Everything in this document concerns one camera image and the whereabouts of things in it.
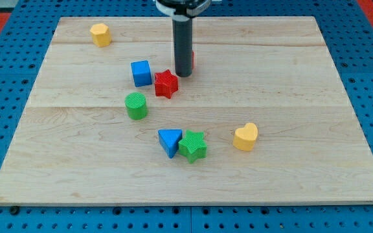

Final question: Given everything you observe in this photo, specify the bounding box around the red star block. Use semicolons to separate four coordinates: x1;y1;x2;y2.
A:
154;69;178;99

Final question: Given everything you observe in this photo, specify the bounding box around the yellow heart block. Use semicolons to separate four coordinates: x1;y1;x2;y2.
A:
232;122;258;151

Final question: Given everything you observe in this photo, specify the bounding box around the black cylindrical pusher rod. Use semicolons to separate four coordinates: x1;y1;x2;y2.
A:
172;19;193;77

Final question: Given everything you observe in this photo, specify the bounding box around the blue cube block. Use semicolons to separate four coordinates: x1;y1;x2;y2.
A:
131;60;152;87

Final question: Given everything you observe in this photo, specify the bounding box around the green cylinder block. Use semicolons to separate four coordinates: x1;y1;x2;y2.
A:
124;92;148;120

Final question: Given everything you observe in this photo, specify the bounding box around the green star block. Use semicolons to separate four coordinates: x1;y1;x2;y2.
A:
178;130;207;164

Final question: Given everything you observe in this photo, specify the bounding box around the yellow hexagon block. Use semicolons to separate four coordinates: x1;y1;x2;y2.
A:
90;23;111;47

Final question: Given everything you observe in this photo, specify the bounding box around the wooden board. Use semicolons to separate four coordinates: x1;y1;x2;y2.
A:
0;16;373;207

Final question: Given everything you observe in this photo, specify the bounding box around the red block behind rod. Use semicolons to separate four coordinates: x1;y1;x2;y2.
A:
191;51;195;70

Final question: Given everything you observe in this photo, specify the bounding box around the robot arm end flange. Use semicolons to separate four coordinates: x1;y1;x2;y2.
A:
155;0;212;17

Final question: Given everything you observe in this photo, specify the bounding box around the blue triangle block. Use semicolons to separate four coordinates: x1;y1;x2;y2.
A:
158;129;183;159

